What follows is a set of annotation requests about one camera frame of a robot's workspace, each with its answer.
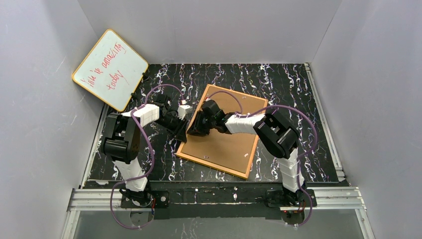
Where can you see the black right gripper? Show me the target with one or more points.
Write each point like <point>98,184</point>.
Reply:
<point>200,124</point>

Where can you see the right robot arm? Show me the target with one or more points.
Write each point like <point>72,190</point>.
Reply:
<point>276,133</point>

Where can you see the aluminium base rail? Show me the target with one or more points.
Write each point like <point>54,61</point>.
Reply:
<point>211,199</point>

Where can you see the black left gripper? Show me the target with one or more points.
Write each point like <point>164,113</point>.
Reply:
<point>179,126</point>

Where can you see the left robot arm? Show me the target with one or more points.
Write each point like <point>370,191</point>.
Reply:
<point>122,136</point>

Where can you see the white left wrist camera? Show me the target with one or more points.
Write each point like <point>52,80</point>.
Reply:
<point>183,110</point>

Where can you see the yellow wooden picture frame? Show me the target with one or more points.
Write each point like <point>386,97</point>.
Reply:
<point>211,165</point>

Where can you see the yellow-rimmed whiteboard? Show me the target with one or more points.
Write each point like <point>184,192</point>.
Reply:
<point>111,71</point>

